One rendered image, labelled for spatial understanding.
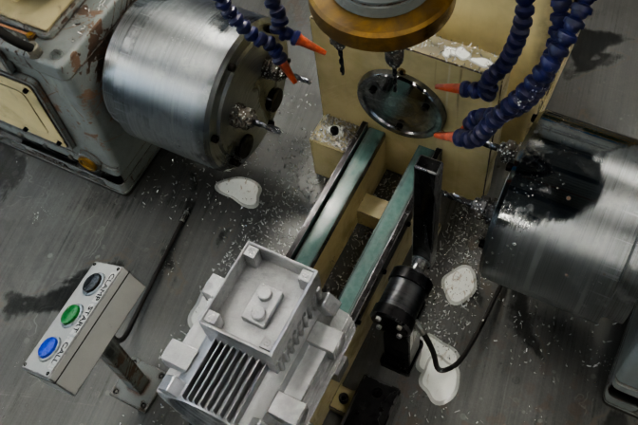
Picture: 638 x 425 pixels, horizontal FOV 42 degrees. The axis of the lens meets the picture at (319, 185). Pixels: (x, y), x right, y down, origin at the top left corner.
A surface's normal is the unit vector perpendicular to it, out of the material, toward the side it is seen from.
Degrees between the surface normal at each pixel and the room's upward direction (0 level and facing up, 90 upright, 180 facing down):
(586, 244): 43
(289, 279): 0
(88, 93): 90
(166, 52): 24
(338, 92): 90
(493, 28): 90
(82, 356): 60
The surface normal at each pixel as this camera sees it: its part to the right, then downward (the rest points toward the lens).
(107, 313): 0.73, 0.05
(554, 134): 0.02, -0.68
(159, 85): -0.39, 0.22
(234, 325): -0.08, -0.52
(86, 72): 0.89, 0.35
